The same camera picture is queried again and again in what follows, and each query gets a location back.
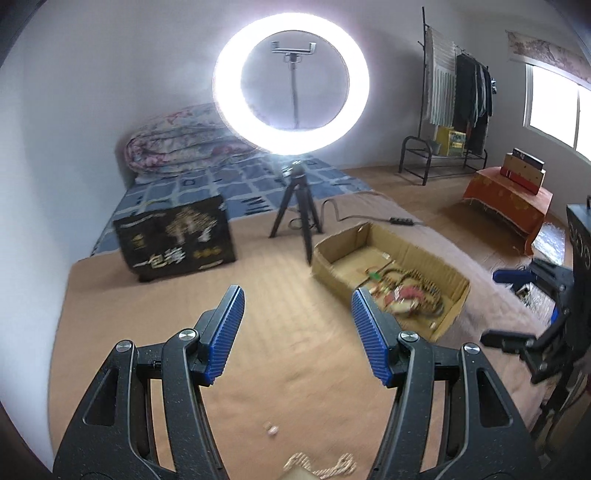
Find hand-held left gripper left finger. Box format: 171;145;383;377
53;285;245;480

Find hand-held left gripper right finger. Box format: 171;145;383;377
351;287;541;480

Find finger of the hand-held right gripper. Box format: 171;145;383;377
492;258;571;296
480;323;566;384

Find wooden bead necklace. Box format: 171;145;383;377
369;263;446;317

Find cardboard box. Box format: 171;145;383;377
311;222;471;343

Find orange cloth covered table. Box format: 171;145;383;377
462;166;554;256

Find tan and red box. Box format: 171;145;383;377
502;154;547;195

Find dark flat box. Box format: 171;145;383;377
512;148;546;171

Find black printed box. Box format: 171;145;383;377
113;195;237;282

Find window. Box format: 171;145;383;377
524;65;591;162

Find yellow box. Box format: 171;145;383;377
436;126;467;157

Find blue patterned bed sheet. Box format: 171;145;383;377
90;154;372;257

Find black tripod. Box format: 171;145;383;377
269;159;324;265

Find black metal clothes rack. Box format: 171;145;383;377
398;7;497;186

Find dark hanging clothes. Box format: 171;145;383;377
455;53;492;155

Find folded floral quilt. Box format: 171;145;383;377
126;102;259;174

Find floral curtain valance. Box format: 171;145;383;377
505;30;591;86

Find striped towel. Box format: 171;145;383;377
425;25;458;126

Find phone clamp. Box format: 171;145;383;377
270;41;318;63

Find black power cable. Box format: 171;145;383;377
288;198;426;230

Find pearl necklace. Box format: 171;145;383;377
283;453;358;477

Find white ring light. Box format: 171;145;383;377
211;11;370;156

